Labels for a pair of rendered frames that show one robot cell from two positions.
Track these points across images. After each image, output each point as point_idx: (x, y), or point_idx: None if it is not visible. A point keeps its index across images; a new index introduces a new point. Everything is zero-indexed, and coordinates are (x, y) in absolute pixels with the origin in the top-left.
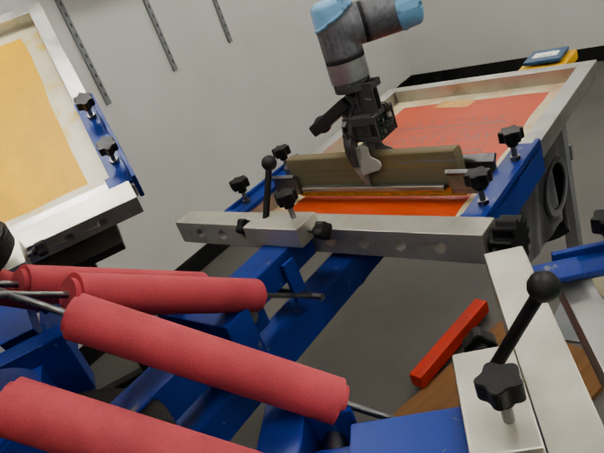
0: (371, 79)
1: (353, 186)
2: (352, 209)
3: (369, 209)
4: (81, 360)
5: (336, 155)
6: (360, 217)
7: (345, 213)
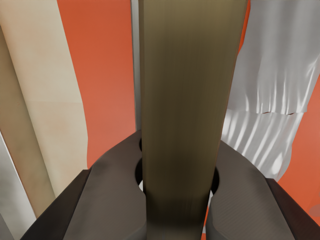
0: None
1: (139, 80)
2: (113, 67)
3: (118, 112)
4: None
5: (176, 25)
6: None
7: (94, 55)
